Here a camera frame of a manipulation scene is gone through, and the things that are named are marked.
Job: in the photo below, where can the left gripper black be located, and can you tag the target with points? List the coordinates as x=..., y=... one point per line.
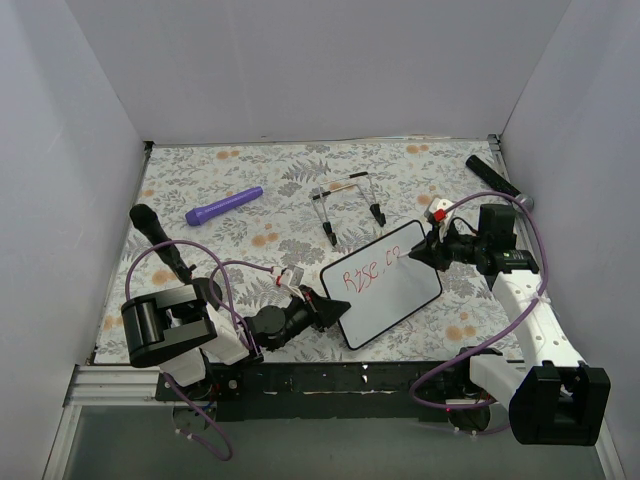
x=314, y=307

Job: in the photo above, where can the wire whiteboard stand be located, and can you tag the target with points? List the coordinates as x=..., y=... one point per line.
x=335, y=196

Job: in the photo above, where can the black microphone silver head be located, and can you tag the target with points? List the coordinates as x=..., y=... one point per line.
x=498, y=183

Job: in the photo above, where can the black base frame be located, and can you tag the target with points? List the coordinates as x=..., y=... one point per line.
x=271, y=391

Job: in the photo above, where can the small whiteboard black frame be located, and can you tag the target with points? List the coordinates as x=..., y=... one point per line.
x=382, y=289

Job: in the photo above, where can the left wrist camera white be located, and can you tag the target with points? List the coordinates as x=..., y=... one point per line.
x=289, y=277

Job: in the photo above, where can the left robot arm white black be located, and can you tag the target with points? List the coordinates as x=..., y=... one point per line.
x=176, y=329

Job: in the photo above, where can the black microphone on stand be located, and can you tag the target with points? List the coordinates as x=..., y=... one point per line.
x=145, y=220

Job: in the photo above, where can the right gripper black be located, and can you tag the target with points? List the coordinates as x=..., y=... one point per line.
x=435, y=250

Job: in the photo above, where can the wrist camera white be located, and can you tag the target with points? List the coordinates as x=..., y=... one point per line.
x=289, y=277
x=437, y=213

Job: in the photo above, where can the purple flashlight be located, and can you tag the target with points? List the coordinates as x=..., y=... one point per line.
x=200, y=215

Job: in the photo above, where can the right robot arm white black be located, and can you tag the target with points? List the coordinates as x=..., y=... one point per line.
x=559, y=399

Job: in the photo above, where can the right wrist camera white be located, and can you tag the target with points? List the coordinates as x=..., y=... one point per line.
x=437, y=213

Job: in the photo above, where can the floral patterned table mat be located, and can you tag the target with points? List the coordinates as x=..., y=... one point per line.
x=259, y=206

